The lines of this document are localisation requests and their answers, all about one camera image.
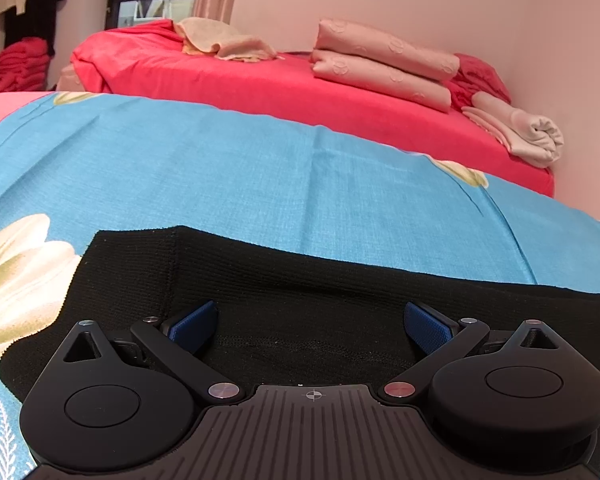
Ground pink bed sheet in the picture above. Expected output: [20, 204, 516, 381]
[0, 90, 52, 139]

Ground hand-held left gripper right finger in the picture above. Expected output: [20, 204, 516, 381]
[380, 300, 569, 403]

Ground stack of red clothes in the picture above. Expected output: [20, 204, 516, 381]
[0, 36, 52, 96]

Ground dark hanging clothes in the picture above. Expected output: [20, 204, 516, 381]
[2, 0, 72, 57]

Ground red bed sheet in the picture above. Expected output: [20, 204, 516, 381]
[70, 18, 557, 199]

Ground blue floral bed sheet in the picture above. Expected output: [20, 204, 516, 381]
[0, 91, 600, 480]

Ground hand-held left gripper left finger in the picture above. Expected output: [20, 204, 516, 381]
[60, 300, 246, 403]

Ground cream rolled cloth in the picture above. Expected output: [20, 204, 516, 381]
[461, 91, 565, 169]

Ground red crumpled cloth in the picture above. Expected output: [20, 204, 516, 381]
[449, 52, 512, 112]

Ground black knit pants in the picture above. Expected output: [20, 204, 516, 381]
[0, 226, 600, 480]

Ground beige crumpled towel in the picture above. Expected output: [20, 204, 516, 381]
[172, 16, 287, 64]

